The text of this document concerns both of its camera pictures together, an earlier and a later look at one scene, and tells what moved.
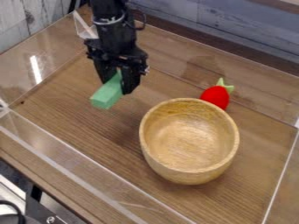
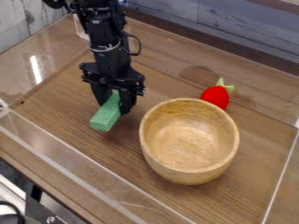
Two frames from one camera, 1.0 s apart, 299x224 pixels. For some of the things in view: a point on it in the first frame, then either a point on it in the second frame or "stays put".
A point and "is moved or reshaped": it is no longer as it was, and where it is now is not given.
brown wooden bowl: x=190 y=140 stays put
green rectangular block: x=110 y=93 is moved or reshaped
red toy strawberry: x=218 y=94 stays put
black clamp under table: x=39 y=213 stays put
